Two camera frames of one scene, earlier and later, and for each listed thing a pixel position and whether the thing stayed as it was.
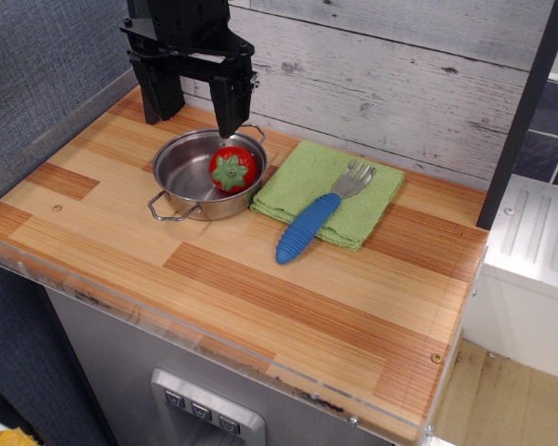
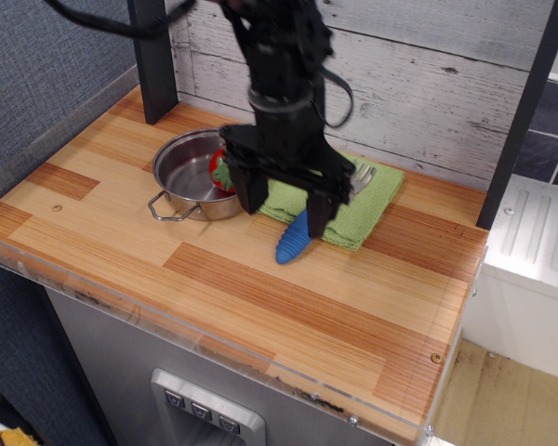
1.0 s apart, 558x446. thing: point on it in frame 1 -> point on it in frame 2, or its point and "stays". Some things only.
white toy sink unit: [524, 300] stays
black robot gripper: [185, 37] -> [288, 145]
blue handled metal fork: [313, 216] stays
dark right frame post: [525, 110] stays
